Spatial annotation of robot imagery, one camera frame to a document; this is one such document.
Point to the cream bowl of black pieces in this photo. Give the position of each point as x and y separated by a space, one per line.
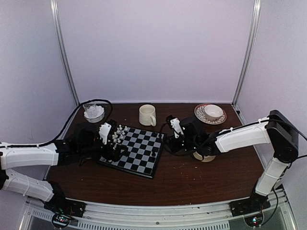
201 158

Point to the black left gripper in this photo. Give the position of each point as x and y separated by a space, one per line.
115 156

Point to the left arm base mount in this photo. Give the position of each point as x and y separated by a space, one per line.
65 211

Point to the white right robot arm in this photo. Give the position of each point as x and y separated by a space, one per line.
275 129

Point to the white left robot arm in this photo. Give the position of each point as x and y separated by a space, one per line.
87 142

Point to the floral patterned saucer plate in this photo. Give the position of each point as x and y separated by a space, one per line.
199 113

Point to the aluminium frame post right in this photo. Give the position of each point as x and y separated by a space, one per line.
248 53

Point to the aluminium frame post left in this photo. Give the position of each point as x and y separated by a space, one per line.
62 50

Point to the aluminium front rail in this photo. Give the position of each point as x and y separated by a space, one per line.
210 216

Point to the white ribbed ceramic mug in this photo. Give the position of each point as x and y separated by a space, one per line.
147 115

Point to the aluminium frame post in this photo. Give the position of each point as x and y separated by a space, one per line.
62 50
248 53

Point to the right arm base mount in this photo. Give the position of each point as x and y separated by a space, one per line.
251 209

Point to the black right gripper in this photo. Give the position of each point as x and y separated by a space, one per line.
172 146

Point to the clear glass cup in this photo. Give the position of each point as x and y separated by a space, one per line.
89 107

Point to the black and white chessboard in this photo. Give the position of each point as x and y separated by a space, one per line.
141 143

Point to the white ceramic cup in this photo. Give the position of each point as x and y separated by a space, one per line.
213 112

